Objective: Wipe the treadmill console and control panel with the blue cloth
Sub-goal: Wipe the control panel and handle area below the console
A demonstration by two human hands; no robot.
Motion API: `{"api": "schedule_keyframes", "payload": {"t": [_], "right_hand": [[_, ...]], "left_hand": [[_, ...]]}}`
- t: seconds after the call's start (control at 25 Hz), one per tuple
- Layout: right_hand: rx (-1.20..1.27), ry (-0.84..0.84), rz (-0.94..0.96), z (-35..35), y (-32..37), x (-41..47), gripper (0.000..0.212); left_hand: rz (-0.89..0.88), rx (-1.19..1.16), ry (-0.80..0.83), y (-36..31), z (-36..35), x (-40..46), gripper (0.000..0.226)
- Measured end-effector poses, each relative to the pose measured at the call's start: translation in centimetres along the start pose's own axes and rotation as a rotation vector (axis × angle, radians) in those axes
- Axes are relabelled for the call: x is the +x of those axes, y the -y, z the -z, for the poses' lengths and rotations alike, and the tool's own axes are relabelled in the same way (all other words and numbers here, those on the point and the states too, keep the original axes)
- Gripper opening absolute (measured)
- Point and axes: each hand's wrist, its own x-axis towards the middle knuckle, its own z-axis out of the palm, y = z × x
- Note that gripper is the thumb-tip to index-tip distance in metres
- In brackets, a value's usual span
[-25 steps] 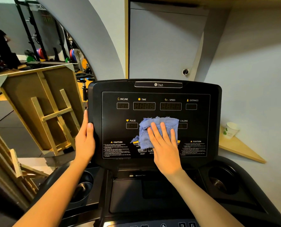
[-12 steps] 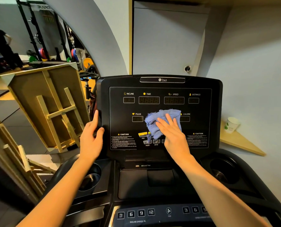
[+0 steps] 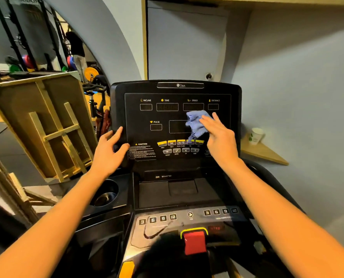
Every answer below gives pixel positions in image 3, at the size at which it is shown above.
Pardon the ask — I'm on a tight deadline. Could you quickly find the person's left hand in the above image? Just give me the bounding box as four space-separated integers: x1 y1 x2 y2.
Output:
89 126 131 179

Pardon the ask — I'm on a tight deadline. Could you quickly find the person's right hand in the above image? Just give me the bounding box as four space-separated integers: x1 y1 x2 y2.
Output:
199 112 240 170

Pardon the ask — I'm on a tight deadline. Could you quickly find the blue cleaning cloth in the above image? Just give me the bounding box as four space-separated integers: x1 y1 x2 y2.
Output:
185 110 213 142

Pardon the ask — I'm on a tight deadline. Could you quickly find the person's left forearm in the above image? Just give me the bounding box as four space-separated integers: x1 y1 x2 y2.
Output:
0 170 115 278

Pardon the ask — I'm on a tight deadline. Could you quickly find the person's right forearm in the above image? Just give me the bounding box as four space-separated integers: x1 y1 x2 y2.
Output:
222 158 344 278

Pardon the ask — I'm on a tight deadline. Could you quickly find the black treadmill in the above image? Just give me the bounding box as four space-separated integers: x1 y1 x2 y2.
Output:
73 80 306 278

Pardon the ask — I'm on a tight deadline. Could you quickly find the black exercise bike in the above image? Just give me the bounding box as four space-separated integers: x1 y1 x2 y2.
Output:
82 75 112 140

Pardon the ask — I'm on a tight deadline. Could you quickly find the white paper cup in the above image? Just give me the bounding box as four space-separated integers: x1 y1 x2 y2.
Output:
249 127 264 146

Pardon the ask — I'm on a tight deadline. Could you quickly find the wooden corner shelf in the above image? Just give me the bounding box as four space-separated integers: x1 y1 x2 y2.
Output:
240 133 289 166

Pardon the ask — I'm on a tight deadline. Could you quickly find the white door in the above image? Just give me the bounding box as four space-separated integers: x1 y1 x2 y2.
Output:
147 0 229 82

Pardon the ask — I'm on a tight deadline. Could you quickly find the yellow weight plate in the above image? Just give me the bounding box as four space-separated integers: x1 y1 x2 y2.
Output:
84 67 99 82

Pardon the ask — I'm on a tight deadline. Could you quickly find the red safety key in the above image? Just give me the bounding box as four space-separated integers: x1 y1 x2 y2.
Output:
184 231 208 256

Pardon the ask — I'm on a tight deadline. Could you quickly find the red weight plate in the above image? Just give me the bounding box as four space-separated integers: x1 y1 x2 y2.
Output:
22 54 35 70

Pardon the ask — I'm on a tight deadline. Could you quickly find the black squat rack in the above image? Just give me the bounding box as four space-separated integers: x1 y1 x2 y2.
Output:
0 0 71 73

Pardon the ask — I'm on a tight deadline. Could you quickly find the black safety cord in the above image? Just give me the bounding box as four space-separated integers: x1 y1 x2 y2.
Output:
144 221 173 240

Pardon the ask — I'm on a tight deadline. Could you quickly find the wooden board with frame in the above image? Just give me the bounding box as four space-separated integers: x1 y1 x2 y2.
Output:
0 71 99 183

